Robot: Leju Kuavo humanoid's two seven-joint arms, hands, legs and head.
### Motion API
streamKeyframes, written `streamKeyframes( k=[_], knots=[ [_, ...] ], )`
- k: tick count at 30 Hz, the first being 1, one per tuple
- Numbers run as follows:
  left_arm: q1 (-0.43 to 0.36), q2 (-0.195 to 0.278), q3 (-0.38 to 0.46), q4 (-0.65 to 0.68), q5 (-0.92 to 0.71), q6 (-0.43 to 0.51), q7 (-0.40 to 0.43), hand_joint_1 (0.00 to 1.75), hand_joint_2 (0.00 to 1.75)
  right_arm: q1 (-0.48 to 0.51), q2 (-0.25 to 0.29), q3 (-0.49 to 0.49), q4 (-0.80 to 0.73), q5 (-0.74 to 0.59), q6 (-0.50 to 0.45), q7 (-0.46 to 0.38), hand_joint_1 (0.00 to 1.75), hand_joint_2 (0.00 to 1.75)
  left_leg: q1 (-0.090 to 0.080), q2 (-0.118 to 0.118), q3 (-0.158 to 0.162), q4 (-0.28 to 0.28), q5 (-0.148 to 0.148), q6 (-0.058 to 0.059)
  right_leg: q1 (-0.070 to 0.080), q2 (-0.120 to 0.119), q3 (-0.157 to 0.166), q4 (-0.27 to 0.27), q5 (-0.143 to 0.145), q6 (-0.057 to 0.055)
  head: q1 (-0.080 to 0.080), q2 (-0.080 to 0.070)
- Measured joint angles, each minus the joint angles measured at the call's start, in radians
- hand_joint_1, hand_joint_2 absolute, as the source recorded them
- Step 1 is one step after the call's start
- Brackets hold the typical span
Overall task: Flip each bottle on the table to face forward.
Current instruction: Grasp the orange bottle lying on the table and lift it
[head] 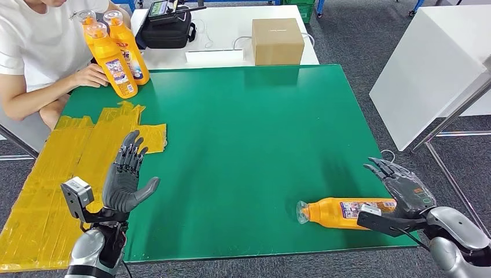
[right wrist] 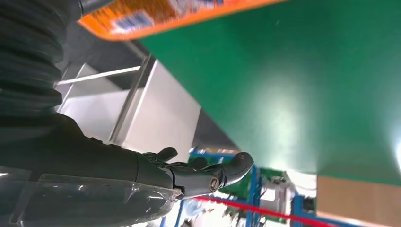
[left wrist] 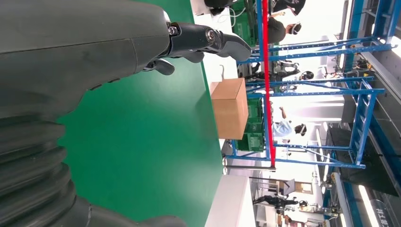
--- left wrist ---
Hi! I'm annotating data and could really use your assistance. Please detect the blue metal shelving rack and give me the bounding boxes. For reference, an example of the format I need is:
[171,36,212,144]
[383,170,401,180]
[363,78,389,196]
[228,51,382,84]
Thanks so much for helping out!
[225,0,401,170]

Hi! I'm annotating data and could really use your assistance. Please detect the white side table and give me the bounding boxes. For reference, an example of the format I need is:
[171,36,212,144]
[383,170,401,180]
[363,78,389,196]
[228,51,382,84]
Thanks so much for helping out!
[204,175,257,227]

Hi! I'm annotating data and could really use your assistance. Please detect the green table mat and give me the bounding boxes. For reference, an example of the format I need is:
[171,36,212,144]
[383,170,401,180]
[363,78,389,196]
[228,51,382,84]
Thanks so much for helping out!
[57,0,225,227]

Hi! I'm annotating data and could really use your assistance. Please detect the metal stand frame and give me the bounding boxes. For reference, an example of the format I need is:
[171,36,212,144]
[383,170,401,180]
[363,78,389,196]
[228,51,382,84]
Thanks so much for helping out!
[221,157,277,174]

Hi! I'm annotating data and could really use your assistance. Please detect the black carry bag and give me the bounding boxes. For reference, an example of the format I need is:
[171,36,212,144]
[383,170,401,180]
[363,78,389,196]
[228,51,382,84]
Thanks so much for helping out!
[203,0,235,16]

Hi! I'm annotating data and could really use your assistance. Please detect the black white humanoid robot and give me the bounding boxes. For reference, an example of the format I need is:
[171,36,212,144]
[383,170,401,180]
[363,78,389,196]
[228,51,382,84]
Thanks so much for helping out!
[275,59,315,84]

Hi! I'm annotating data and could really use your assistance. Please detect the red metal pole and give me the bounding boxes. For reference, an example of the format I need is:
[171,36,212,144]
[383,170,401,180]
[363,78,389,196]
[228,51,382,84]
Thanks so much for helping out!
[262,0,277,167]

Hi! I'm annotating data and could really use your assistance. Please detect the brown cardboard box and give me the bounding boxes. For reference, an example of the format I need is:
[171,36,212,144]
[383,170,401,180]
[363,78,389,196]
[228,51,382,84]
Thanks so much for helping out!
[209,78,249,140]

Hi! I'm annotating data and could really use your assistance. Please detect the person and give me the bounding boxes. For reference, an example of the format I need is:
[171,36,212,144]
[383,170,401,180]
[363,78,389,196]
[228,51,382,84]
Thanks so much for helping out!
[267,12,303,44]
[271,106,308,140]
[271,0,307,17]

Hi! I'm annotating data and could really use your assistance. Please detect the green plastic crate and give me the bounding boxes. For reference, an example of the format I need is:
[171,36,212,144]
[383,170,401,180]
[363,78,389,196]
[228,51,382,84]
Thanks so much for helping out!
[231,0,256,19]
[235,97,266,153]
[232,17,260,48]

